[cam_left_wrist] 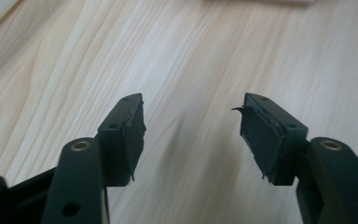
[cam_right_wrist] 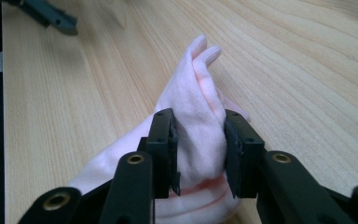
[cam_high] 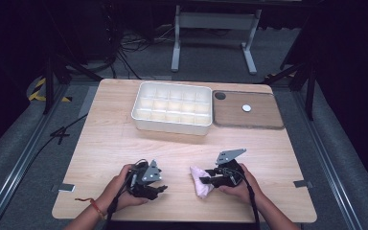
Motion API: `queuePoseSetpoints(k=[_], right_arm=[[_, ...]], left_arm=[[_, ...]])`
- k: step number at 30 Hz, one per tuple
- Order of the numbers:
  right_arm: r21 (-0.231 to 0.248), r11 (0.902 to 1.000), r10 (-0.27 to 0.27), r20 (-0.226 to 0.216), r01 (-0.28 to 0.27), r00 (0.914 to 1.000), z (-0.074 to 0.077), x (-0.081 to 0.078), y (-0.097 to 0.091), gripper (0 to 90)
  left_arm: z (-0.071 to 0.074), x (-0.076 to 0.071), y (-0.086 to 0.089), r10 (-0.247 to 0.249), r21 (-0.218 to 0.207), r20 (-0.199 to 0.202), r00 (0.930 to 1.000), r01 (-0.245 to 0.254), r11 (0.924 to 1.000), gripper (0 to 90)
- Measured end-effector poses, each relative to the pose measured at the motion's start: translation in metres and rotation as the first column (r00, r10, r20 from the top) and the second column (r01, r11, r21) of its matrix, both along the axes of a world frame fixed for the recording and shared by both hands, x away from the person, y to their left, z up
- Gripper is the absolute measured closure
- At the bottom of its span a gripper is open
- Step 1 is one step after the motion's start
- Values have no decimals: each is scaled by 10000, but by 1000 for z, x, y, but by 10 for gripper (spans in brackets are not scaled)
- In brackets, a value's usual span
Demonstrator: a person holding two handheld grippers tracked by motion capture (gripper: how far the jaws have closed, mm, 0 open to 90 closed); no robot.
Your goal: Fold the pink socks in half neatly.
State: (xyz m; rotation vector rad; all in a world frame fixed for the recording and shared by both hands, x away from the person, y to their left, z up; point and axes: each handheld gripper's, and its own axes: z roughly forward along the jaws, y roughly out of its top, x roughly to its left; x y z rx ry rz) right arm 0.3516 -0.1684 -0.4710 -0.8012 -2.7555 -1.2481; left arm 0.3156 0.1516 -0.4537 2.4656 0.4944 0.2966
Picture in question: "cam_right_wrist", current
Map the pink sock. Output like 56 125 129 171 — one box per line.
67 34 252 224

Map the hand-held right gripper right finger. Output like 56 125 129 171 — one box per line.
223 108 267 200

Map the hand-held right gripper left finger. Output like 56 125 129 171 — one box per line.
137 107 182 200

